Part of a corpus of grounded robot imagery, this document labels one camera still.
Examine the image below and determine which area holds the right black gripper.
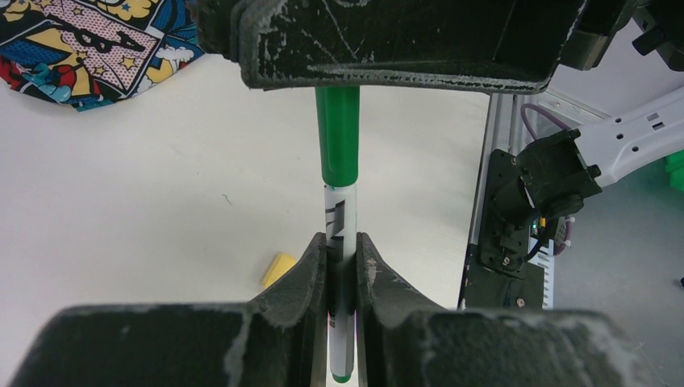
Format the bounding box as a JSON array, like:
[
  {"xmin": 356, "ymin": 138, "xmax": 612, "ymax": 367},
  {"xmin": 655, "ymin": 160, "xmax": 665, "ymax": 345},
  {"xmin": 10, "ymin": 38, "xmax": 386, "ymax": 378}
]
[{"xmin": 561, "ymin": 0, "xmax": 683, "ymax": 73}]

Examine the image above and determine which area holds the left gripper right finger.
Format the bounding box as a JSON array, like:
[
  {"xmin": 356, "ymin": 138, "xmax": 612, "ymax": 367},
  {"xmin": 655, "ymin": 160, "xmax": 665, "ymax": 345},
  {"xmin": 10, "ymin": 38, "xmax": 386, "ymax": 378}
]
[{"xmin": 356, "ymin": 233, "xmax": 652, "ymax": 386}]

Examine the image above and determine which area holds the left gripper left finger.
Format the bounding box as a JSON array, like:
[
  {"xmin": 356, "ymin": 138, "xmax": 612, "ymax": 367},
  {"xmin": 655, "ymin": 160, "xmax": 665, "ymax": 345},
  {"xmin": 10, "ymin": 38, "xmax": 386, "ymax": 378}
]
[{"xmin": 11, "ymin": 233, "xmax": 327, "ymax": 386}]

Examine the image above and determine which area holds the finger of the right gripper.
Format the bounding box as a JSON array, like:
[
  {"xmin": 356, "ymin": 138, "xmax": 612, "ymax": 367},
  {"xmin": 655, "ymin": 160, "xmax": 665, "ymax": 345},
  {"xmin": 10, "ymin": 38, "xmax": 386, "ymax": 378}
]
[
  {"xmin": 186, "ymin": 0, "xmax": 251, "ymax": 62},
  {"xmin": 237, "ymin": 1, "xmax": 587, "ymax": 94}
]

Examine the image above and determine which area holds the green grey pen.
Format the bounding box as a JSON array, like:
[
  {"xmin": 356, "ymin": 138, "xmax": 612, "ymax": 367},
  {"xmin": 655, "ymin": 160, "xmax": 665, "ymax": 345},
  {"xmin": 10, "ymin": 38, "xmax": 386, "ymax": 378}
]
[{"xmin": 324, "ymin": 185, "xmax": 357, "ymax": 384}]

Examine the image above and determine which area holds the green pen cap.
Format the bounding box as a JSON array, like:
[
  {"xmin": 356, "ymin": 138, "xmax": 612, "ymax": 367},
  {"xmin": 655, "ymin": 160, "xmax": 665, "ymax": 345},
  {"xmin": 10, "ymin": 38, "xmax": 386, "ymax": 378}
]
[{"xmin": 315, "ymin": 86, "xmax": 361, "ymax": 187}]

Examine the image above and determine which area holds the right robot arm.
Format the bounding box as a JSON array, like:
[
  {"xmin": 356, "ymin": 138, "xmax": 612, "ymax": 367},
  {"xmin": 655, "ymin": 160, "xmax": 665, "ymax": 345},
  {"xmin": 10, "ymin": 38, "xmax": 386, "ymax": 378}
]
[{"xmin": 188, "ymin": 1, "xmax": 683, "ymax": 272}]

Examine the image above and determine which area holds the yellow pen cap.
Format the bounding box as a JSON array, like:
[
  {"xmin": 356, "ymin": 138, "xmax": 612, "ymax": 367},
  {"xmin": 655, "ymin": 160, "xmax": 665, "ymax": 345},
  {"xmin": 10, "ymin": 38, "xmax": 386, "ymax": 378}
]
[{"xmin": 261, "ymin": 252, "xmax": 297, "ymax": 289}]

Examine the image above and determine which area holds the comic print pencil pouch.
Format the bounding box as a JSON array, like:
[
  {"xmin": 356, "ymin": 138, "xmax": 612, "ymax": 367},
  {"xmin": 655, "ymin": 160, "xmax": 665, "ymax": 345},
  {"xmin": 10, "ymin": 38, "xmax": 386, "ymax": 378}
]
[{"xmin": 1, "ymin": 0, "xmax": 204, "ymax": 111}]

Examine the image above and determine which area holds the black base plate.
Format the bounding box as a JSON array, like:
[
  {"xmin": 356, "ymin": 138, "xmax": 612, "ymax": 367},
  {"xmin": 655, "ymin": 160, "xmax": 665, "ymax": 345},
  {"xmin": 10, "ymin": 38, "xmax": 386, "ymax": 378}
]
[{"xmin": 458, "ymin": 149, "xmax": 544, "ymax": 310}]

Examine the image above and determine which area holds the white slotted cable duct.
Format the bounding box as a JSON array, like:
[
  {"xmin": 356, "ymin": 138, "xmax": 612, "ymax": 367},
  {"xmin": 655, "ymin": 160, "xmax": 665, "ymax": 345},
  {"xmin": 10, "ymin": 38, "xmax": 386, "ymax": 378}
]
[{"xmin": 536, "ymin": 252, "xmax": 555, "ymax": 310}]

